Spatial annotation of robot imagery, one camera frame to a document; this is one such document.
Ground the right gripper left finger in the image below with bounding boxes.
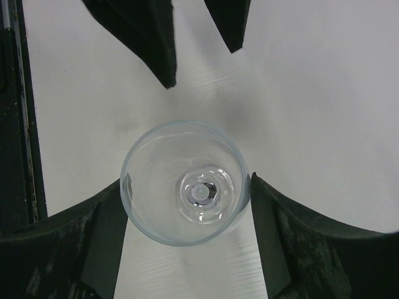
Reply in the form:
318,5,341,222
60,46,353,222
1,181,128,298

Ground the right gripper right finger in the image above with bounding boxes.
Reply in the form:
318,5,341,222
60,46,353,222
251,174,398,298

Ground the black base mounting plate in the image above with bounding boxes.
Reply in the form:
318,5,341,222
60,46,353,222
1,1,47,235

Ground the clear wine glass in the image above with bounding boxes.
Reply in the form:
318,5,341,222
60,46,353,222
120,121,251,247

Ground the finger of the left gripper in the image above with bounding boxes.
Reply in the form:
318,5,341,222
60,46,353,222
204,0,251,53
84,0,177,89

